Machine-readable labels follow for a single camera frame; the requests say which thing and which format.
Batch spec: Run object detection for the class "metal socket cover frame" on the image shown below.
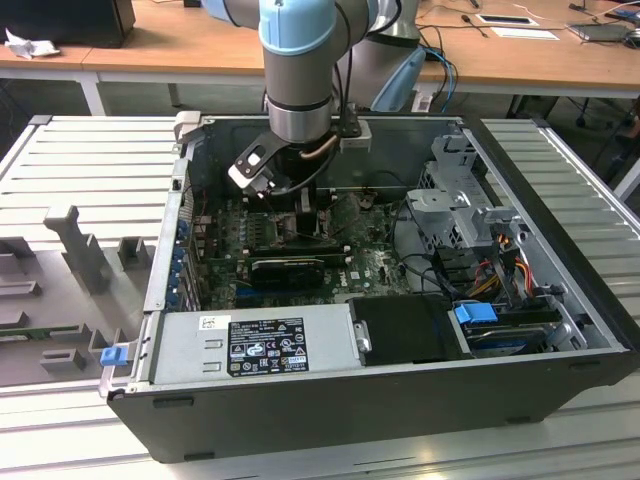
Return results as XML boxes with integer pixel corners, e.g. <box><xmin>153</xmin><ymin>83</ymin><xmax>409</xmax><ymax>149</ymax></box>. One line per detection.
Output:
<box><xmin>319</xmin><ymin>194</ymin><xmax>362</xmax><ymax>236</ymax></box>

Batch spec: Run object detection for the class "thin wire locking lever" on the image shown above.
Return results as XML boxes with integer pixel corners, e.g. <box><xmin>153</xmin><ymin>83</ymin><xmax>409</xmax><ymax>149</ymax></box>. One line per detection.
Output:
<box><xmin>330</xmin><ymin>211</ymin><xmax>375</xmax><ymax>237</ymax></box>

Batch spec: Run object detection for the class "CPU socket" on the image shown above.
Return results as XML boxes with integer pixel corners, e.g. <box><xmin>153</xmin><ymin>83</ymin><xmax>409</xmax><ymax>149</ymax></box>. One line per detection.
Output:
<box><xmin>269</xmin><ymin>208</ymin><xmax>337</xmax><ymax>247</ymax></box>

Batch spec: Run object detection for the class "black graphics card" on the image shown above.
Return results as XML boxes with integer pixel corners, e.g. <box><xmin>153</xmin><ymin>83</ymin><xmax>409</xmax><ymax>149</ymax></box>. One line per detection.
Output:
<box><xmin>249</xmin><ymin>257</ymin><xmax>326</xmax><ymax>291</ymax></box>

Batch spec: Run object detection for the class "green motherboard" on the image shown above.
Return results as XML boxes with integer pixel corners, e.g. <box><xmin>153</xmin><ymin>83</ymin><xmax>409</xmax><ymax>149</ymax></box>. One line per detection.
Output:
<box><xmin>192</xmin><ymin>189</ymin><xmax>419</xmax><ymax>310</ymax></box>

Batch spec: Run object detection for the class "grey plastic case latch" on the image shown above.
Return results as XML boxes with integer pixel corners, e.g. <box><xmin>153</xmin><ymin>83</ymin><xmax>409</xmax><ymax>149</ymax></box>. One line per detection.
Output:
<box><xmin>173</xmin><ymin>110</ymin><xmax>202</xmax><ymax>146</ymax></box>

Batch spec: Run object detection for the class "metal disk bay cage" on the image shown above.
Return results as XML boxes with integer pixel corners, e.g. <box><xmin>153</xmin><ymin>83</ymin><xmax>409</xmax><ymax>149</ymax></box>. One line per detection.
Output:
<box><xmin>403</xmin><ymin>133</ymin><xmax>524</xmax><ymax>261</ymax></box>

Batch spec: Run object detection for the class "black plastic shroud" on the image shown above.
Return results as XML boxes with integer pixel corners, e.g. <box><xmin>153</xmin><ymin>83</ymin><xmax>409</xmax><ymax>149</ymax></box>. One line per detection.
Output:
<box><xmin>347</xmin><ymin>294</ymin><xmax>464</xmax><ymax>366</ymax></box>

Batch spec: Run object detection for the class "silver power supply unit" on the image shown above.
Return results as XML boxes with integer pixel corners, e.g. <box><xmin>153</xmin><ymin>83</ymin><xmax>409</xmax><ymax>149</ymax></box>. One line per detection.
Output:
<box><xmin>149</xmin><ymin>302</ymin><xmax>364</xmax><ymax>386</ymax></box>

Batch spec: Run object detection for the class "hard disk in blue carrier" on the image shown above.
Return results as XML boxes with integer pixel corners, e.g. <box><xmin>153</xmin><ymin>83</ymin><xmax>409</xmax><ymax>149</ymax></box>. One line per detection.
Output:
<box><xmin>452</xmin><ymin>301</ymin><xmax>549</xmax><ymax>357</ymax></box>

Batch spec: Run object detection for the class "black open PC case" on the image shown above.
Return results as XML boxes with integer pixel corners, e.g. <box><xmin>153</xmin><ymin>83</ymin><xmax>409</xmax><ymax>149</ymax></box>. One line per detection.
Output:
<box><xmin>98</xmin><ymin>110</ymin><xmax>640</xmax><ymax>464</ymax></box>

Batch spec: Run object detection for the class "grey parts rack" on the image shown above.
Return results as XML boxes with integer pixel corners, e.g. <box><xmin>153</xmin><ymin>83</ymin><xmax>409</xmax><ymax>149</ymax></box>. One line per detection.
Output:
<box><xmin>0</xmin><ymin>204</ymin><xmax>151</xmax><ymax>386</ymax></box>

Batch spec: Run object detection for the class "white paper sheet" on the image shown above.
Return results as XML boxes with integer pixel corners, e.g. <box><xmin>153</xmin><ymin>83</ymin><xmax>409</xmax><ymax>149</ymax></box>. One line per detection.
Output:
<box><xmin>491</xmin><ymin>26</ymin><xmax>562</xmax><ymax>42</ymax></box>

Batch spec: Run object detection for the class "black computer box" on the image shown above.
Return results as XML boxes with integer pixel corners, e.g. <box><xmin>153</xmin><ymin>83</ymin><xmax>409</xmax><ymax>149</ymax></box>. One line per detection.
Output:
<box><xmin>0</xmin><ymin>0</ymin><xmax>136</xmax><ymax>49</ymax></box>

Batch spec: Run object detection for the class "crumpled white paper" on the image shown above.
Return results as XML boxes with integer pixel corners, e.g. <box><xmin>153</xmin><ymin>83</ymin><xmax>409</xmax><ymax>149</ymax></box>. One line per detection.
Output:
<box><xmin>4</xmin><ymin>27</ymin><xmax>61</xmax><ymax>60</ymax></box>

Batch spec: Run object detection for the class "green RAM stick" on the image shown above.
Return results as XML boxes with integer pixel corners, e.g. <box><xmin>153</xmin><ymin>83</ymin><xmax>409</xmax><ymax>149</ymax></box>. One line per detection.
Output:
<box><xmin>0</xmin><ymin>324</ymin><xmax>84</xmax><ymax>344</ymax></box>

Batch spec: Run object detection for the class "dark grey tablet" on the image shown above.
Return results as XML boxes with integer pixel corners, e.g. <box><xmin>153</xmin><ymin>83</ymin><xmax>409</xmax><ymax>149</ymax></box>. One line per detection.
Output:
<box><xmin>566</xmin><ymin>21</ymin><xmax>632</xmax><ymax>45</ymax></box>

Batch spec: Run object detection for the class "black camera cable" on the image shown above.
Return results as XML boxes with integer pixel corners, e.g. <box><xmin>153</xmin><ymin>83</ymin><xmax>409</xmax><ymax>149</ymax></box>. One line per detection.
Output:
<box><xmin>264</xmin><ymin>144</ymin><xmax>346</xmax><ymax>199</ymax></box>

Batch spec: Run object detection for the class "brown curved hose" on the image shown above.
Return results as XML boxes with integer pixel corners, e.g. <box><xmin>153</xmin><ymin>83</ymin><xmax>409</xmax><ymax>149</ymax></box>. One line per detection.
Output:
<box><xmin>298</xmin><ymin>133</ymin><xmax>337</xmax><ymax>162</ymax></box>

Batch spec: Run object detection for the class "white camera on black bracket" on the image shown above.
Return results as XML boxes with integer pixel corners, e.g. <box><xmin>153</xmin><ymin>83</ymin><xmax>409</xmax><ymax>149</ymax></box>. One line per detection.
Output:
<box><xmin>228</xmin><ymin>133</ymin><xmax>289</xmax><ymax>200</ymax></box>

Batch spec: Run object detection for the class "small white wrist camera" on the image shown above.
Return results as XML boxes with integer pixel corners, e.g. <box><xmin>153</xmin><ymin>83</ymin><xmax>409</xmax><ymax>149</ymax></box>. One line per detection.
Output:
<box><xmin>339</xmin><ymin>119</ymin><xmax>374</xmax><ymax>154</ymax></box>

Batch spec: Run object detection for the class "thin black wire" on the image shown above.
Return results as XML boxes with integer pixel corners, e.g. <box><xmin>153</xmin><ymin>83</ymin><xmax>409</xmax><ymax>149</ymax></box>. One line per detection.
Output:
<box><xmin>372</xmin><ymin>171</ymin><xmax>409</xmax><ymax>201</ymax></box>

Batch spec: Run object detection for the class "wooden desk white frame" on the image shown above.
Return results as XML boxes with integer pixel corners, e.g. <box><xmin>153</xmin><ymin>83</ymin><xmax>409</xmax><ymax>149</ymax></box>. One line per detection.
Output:
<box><xmin>79</xmin><ymin>0</ymin><xmax>640</xmax><ymax>116</ymax></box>
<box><xmin>0</xmin><ymin>0</ymin><xmax>139</xmax><ymax>81</ymax></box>

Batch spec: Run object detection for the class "black cable in case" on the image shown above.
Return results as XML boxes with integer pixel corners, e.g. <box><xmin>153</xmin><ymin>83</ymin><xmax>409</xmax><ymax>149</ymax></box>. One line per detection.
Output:
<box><xmin>388</xmin><ymin>199</ymin><xmax>454</xmax><ymax>296</ymax></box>

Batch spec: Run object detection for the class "blue cable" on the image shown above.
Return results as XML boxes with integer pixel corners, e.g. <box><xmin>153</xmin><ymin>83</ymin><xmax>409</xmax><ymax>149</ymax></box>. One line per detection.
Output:
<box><xmin>424</xmin><ymin>45</ymin><xmax>459</xmax><ymax>104</ymax></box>

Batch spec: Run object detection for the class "yellow red wire bundle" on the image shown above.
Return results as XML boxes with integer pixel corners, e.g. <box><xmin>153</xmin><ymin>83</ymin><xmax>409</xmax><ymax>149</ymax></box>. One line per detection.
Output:
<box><xmin>469</xmin><ymin>252</ymin><xmax>534</xmax><ymax>299</ymax></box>

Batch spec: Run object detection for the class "white desk cable tray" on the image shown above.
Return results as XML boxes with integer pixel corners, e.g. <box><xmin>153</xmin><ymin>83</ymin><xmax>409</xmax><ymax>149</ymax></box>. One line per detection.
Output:
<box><xmin>475</xmin><ymin>13</ymin><xmax>539</xmax><ymax>27</ymax></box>

